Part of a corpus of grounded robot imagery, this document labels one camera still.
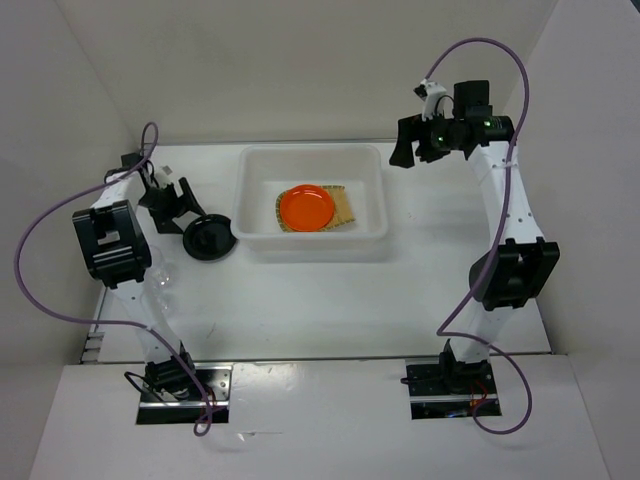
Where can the orange plastic plate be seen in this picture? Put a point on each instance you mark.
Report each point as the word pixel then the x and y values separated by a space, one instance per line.
pixel 306 208

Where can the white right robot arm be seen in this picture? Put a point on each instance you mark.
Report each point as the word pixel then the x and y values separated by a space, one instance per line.
pixel 520 259

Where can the black round plate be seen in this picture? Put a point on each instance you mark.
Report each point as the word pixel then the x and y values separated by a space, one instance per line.
pixel 209 238

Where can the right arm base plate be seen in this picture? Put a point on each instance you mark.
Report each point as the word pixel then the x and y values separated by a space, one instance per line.
pixel 437 394

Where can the woven bamboo tray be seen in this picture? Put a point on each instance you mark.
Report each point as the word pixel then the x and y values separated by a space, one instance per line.
pixel 343 211

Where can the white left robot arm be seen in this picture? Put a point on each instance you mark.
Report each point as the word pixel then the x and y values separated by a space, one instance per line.
pixel 117 254

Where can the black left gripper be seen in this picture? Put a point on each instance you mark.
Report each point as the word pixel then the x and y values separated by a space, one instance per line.
pixel 164 221

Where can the translucent white plastic bin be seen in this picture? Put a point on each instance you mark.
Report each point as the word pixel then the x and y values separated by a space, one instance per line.
pixel 267 171

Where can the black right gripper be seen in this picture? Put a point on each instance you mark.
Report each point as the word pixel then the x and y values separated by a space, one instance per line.
pixel 410 129

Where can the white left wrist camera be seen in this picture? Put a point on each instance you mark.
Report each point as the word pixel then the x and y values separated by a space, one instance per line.
pixel 162 176

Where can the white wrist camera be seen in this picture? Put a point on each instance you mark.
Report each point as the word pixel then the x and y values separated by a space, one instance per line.
pixel 162 176
pixel 432 95

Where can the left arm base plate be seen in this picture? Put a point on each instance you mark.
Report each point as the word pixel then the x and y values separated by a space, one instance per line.
pixel 157 407

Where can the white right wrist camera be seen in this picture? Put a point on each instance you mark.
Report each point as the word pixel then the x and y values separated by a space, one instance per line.
pixel 432 95

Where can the clear plastic cup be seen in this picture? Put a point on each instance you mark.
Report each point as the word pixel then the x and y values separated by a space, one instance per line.
pixel 160 272
pixel 162 300

